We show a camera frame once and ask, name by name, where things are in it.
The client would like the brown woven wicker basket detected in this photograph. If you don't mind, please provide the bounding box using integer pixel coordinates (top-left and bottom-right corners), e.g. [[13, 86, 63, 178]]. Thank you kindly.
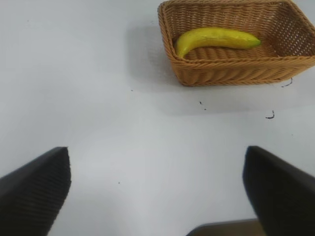
[[157, 0, 315, 87]]

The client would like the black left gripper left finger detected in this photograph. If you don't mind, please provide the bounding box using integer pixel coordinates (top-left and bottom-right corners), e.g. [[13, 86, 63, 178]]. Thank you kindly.
[[0, 147, 72, 236]]

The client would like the yellow banana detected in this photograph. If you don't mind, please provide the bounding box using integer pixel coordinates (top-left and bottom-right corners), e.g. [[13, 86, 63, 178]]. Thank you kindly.
[[175, 27, 262, 59]]

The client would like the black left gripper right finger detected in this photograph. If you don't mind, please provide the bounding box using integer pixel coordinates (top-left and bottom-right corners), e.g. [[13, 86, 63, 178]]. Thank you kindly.
[[242, 145, 315, 236]]

